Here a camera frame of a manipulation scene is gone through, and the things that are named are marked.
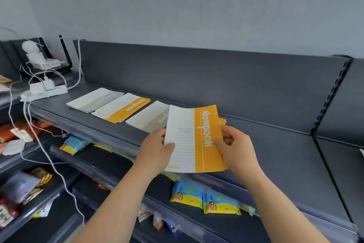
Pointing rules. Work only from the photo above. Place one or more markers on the person's left hand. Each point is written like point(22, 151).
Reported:
point(153, 154)

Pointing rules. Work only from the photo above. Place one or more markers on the white power strip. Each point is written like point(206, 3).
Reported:
point(54, 92)

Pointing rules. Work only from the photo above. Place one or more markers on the white router device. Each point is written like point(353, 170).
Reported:
point(31, 49)

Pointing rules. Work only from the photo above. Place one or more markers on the grey foil packet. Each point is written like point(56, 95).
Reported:
point(17, 186)

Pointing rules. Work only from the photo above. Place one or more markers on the small grey notebook stack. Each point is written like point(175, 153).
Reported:
point(148, 117)
point(93, 99)

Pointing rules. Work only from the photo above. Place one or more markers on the person's right forearm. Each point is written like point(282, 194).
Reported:
point(284, 214)

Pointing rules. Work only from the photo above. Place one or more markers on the white router box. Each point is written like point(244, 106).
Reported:
point(17, 49)

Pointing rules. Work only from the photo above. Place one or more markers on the red white snack packet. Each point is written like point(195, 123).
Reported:
point(7, 214)

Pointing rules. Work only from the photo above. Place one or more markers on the black router body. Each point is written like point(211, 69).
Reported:
point(62, 71)

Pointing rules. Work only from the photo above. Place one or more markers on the white power adapter block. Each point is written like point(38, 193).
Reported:
point(36, 88)

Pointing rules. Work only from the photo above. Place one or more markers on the clear plastic price rail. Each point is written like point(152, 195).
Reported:
point(93, 135)

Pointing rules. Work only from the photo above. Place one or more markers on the dark grey back panel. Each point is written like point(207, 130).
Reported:
point(199, 81)
point(344, 100)

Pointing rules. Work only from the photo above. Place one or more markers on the orange white packet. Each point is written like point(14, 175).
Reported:
point(17, 129)

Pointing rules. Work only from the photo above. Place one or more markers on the white charger plug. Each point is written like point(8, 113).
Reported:
point(49, 84)

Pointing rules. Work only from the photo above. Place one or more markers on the yellow blue snack packet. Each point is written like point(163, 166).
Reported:
point(103, 147)
point(72, 145)
point(221, 203)
point(186, 194)

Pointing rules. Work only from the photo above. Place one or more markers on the slotted dark metal upright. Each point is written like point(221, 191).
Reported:
point(331, 95)
point(76, 52)

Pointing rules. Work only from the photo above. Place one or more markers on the person's left forearm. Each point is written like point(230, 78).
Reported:
point(113, 211)

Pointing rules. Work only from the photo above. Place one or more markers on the yellow brown snack packet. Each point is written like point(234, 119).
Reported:
point(42, 176)

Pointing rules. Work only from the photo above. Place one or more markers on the person's right hand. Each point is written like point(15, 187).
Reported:
point(241, 154)

